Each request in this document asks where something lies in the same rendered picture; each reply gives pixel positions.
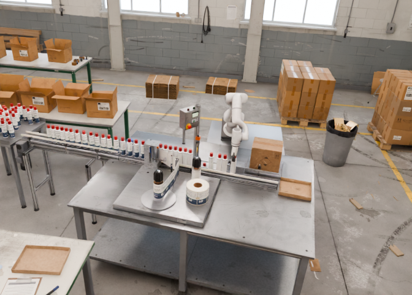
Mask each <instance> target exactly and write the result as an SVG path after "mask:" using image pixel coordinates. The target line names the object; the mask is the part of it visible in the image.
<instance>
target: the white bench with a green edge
mask: <svg viewBox="0 0 412 295"><path fill-rule="evenodd" d="M25 245H45V246H58V247H70V248H71V252H70V254H69V257H68V259H67V261H66V263H65V265H64V268H63V270H62V272H61V275H46V274H22V273H12V271H11V268H12V267H13V265H14V264H15V262H16V260H17V259H18V257H19V255H20V254H21V252H22V251H23V249H24V247H25ZM94 245H95V243H94V241H89V240H80V239H70V238H65V237H56V236H46V235H41V234H31V233H26V232H17V231H7V230H2V229H0V265H2V268H1V269H0V294H1V292H2V290H3V288H4V286H5V284H6V281H7V279H8V278H20V276H21V275H29V277H43V278H42V281H41V283H40V286H39V289H38V290H37V294H36V295H46V294H47V293H49V292H50V291H51V290H52V289H53V288H55V287H56V286H59V288H58V289H57V290H56V291H54V292H53V293H51V295H68V294H69V292H70V290H71V288H72V287H73V285H74V283H75V281H76V279H77V277H78V275H79V273H80V271H81V269H82V271H83V279H84V284H85V291H86V295H94V289H93V280H92V275H91V266H90V257H89V255H90V253H91V250H92V249H93V247H94Z"/></svg>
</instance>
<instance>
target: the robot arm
mask: <svg viewBox="0 0 412 295"><path fill-rule="evenodd" d="M224 99H225V102H226V104H228V105H229V106H230V109H228V110H227V111H225V113H224V115H223V120H224V121H225V122H227V123H226V124H225V125H224V128H223V131H224V133H225V135H227V136H229V137H232V140H231V145H232V152H231V156H232V162H235V156H236V157H237V151H238V147H239V145H240V141H241V140H248V138H249V131H248V127H247V125H246V124H245V123H244V120H245V115H244V114H243V113H242V104H244V103H246V102H247V100H248V95H247V94H245V93H228V94H226V95H225V98H224ZM239 126H241V127H242V128H243V130H244V132H242V130H241V129H239Z"/></svg>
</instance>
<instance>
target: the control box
mask: <svg viewBox="0 0 412 295"><path fill-rule="evenodd" d="M193 107H195V106H191V107H187V108H184V109H180V128H181V129H184V130H188V125H191V128H195V127H197V126H198V125H199V121H197V122H194V123H191V120H192V119H195V118H198V117H199V116H198V117H194V118H192V113H193V112H197V111H199V109H198V108H196V109H195V110H194V109H193ZM187 109H189V111H187Z"/></svg>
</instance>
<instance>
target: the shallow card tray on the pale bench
mask: <svg viewBox="0 0 412 295"><path fill-rule="evenodd" d="M70 252H71V248H70V247H58V246H45V245H25V247H24V249H23V251H22V252H21V254H20V255H19V257H18V259H17V260H16V262H15V264H14V265H13V267H12V268H11V271H12V273H22V274H46V275H61V272H62V270H63V268H64V265H65V263H66V261H67V259H68V257H69V254H70Z"/></svg>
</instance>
